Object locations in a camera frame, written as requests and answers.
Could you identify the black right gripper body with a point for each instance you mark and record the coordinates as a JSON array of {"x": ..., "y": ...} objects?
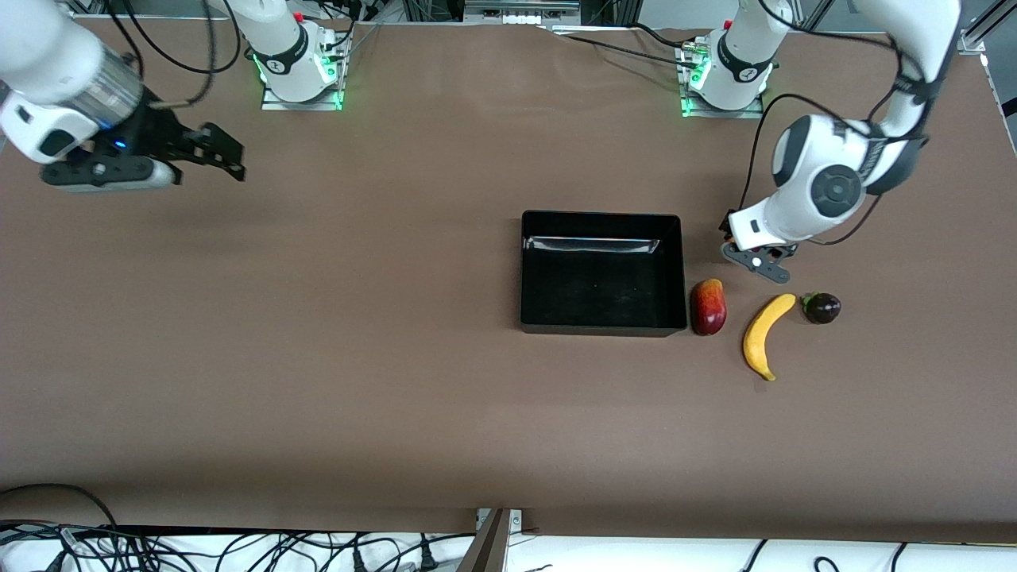
[{"x": 156, "y": 129}]

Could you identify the yellow banana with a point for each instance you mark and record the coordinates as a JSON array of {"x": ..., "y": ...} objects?
[{"x": 760, "y": 334}]

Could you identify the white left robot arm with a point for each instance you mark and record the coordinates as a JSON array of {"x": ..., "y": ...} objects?
[{"x": 826, "y": 179}]

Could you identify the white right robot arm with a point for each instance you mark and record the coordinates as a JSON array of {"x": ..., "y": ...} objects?
[{"x": 48, "y": 56}]

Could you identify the black rectangular box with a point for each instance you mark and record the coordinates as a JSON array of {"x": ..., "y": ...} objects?
[{"x": 604, "y": 294}]

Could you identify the red yellow mango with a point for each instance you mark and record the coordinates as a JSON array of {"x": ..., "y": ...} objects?
[{"x": 708, "y": 308}]

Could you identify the dark purple eggplant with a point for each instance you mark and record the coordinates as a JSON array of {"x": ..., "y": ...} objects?
[{"x": 823, "y": 308}]

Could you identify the white power strip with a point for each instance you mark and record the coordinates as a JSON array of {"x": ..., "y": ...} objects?
[{"x": 520, "y": 16}]

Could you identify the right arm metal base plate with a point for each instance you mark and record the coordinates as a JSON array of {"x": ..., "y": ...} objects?
[{"x": 318, "y": 99}]

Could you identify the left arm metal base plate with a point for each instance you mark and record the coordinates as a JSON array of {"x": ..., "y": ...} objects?
[{"x": 690, "y": 107}]

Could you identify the aluminium corner bracket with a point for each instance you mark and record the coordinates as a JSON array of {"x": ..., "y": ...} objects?
[{"x": 972, "y": 41}]

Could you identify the metal table edge bracket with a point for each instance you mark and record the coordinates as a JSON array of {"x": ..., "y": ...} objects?
[{"x": 491, "y": 548}]

